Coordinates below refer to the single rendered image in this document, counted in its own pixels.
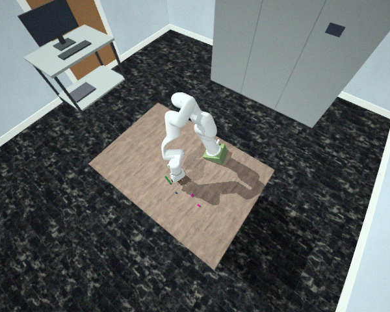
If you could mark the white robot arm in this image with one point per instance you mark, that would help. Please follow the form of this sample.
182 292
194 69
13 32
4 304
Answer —
204 127

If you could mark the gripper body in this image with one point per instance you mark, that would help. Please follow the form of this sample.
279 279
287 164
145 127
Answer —
177 178

